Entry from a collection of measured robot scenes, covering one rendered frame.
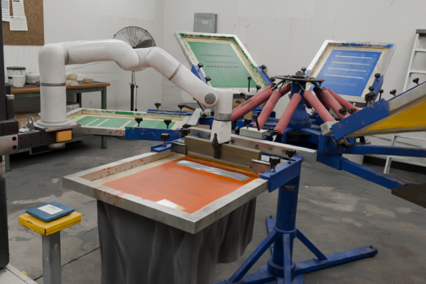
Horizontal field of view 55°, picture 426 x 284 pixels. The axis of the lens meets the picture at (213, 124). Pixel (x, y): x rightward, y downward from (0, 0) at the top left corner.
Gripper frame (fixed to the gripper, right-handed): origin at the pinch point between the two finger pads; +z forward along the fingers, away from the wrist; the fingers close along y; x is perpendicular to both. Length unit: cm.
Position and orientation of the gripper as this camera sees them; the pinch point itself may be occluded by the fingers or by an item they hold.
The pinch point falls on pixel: (220, 153)
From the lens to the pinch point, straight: 181.7
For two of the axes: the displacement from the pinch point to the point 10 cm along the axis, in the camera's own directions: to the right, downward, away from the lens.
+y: -5.5, 1.4, -8.3
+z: -0.5, 9.8, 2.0
